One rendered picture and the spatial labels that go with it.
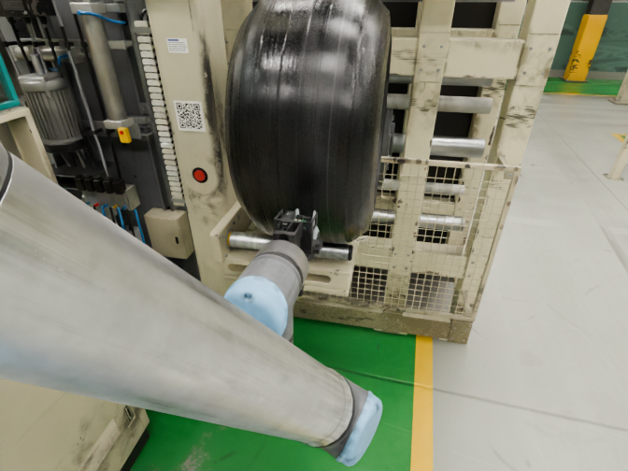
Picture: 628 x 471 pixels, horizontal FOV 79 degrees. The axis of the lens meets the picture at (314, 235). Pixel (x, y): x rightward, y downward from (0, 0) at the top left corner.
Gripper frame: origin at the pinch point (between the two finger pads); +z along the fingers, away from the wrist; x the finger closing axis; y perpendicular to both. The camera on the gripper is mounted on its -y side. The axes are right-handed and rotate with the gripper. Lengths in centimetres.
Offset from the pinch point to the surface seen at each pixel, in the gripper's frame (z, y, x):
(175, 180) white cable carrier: 20.6, 0.8, 43.3
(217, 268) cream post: 23.2, -28.0, 34.2
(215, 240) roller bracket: 9.6, -10.9, 27.0
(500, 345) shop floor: 92, -94, -80
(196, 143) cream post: 18.1, 12.4, 34.1
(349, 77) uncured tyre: -0.5, 30.5, -7.1
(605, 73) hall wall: 910, 21, -444
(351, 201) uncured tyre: -0.6, 7.1, -9.0
